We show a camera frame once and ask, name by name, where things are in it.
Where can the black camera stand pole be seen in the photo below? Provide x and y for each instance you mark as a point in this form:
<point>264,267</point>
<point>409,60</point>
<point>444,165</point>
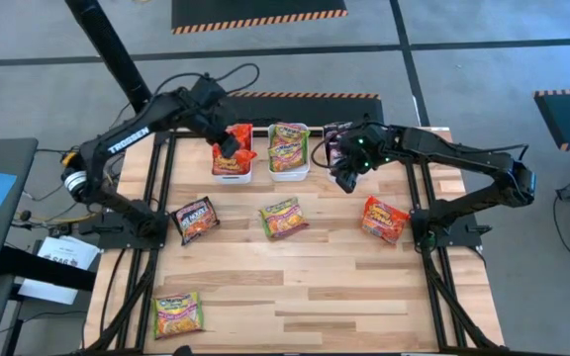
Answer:
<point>107,44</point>

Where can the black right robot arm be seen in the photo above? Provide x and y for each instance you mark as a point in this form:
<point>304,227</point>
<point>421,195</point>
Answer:
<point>463,153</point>

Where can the printed white paper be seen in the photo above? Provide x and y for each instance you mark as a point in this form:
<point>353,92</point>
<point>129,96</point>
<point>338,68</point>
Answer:
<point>67,252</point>

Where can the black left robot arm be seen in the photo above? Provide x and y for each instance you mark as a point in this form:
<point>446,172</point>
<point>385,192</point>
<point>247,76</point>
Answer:
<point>126,136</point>

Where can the yellow power plug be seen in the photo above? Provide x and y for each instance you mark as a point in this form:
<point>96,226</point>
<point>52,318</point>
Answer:
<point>69,157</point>

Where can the white plastic bin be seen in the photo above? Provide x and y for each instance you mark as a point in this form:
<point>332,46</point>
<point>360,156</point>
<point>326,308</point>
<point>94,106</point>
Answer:
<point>290,175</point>
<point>233,179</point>
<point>328,173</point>

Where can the blank white paper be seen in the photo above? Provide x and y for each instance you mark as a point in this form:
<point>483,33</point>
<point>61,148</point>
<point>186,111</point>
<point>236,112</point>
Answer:
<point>47,292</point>

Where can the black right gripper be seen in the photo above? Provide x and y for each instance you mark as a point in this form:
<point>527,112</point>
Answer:
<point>364,151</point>

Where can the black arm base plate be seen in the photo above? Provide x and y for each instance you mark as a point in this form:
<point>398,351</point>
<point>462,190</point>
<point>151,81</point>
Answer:
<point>463,232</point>
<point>117,240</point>

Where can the black desk beam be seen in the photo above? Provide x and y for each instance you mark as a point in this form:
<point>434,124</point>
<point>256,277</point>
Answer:
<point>42,269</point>

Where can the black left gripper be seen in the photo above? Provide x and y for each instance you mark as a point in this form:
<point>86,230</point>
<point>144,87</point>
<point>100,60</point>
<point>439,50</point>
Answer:
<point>216,121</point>

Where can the black hazard-striped floor mat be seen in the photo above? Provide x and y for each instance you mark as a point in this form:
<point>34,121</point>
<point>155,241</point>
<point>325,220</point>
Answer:
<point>260,15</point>
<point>314,111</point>
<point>569,118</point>

